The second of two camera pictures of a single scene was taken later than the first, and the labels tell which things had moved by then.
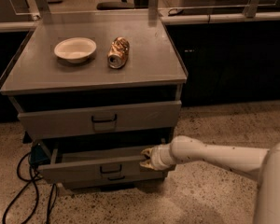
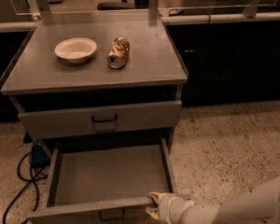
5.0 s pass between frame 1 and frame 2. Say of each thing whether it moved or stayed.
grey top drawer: stayed
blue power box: stayed
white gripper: moved
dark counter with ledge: stayed
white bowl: stayed
